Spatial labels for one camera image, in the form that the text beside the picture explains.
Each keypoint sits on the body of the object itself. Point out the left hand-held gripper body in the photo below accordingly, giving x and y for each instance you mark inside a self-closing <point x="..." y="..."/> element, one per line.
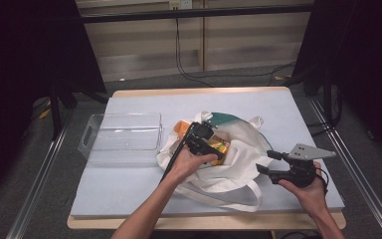
<point x="190" y="141"/>

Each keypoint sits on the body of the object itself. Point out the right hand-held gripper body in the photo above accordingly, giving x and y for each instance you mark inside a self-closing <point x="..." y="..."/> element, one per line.
<point x="300" y="169"/>

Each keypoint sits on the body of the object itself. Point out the yellow orange snack packet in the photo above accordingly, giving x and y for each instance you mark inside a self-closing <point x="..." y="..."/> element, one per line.
<point x="220" y="145"/>

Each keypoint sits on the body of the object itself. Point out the white tote bag colour patches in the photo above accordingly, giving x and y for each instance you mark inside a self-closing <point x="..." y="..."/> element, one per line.
<point x="242" y="159"/>

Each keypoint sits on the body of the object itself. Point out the person's left hand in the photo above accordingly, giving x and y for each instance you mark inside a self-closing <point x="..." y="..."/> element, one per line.
<point x="187" y="164"/>

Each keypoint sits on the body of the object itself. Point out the person's right hand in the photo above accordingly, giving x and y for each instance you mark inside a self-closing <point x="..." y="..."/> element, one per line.
<point x="311" y="195"/>

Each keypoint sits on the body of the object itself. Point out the wooden table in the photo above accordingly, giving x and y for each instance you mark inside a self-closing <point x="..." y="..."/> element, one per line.
<point x="245" y="221"/>

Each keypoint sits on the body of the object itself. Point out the clear plastic bin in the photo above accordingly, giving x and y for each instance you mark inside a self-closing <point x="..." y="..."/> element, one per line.
<point x="122" y="139"/>

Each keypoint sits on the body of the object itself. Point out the black curtain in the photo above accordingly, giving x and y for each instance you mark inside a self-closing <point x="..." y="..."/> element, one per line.
<point x="20" y="66"/>
<point x="361" y="49"/>

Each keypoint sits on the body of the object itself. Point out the black metal stand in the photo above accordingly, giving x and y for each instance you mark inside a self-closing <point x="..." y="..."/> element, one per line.
<point x="57" y="106"/>

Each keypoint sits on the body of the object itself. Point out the metal floor rail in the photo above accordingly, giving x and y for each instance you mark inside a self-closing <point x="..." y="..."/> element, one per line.
<point x="36" y="179"/>
<point x="354" y="159"/>

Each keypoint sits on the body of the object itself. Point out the black horizontal rail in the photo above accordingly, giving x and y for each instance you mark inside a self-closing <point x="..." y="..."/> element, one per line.
<point x="195" y="13"/>

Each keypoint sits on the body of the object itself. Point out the white wall socket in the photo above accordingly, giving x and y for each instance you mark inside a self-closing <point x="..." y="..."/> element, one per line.
<point x="180" y="4"/>

